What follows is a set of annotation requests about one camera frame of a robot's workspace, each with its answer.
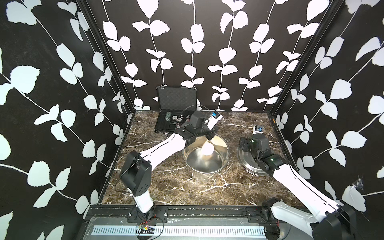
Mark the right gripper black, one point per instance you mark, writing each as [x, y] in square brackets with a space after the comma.
[248, 141]

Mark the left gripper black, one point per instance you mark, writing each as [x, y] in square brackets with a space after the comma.
[211, 134]

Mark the stainless steel pot lid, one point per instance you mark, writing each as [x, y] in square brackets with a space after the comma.
[246, 160]

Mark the white plastic ladle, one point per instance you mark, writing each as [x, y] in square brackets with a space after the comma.
[207, 148]

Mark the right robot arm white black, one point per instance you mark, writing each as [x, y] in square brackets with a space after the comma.
[325, 219]

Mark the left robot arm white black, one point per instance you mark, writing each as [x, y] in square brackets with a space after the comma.
[136, 174]

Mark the blue green chip stack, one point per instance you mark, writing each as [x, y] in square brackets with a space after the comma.
[168, 116]

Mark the black poker chip case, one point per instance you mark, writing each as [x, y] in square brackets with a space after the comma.
[180, 101]

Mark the white perforated strip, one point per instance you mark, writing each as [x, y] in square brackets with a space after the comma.
[182, 231]

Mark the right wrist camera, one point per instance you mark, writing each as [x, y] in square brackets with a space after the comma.
[258, 130]

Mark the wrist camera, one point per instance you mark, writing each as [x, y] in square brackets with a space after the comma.
[213, 119]
[258, 130]

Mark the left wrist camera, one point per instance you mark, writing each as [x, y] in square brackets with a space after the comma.
[213, 119]

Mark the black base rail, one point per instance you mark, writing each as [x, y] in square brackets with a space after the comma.
[129, 213]

